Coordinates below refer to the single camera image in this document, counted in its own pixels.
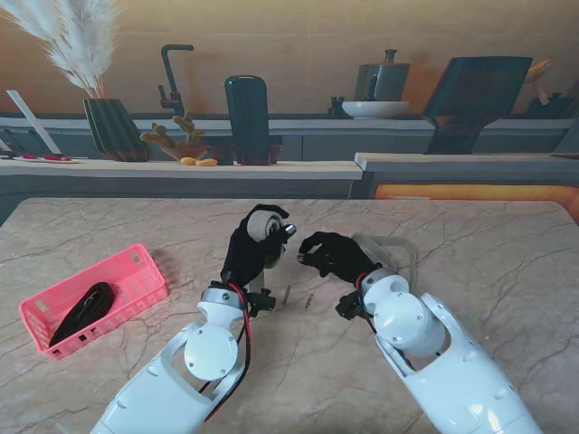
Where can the pale grey braided belt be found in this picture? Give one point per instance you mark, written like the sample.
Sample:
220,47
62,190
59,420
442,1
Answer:
402,246

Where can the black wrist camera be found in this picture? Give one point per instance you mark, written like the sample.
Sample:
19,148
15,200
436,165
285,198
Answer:
262,303
348,307

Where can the dark brown braided belt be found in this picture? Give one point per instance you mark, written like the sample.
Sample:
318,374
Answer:
90,307

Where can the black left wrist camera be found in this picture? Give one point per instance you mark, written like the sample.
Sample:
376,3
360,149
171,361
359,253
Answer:
262,303

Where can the printed kitchen scene backdrop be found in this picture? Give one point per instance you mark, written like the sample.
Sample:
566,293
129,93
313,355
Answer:
289,27

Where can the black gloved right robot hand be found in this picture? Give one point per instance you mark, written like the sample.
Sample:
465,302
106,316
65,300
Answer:
339,257

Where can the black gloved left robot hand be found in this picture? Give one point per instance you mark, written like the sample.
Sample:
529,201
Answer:
249,257

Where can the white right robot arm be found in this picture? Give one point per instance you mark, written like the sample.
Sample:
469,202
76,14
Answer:
443,343

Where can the tan braided belt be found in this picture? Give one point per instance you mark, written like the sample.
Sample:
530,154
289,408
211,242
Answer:
260,226

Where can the pink plastic storage basket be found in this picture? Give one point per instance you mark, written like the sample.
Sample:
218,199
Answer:
135,280

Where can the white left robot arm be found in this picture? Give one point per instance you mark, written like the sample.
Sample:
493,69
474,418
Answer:
190,366

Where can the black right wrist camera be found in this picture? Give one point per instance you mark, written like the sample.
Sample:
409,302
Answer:
348,307

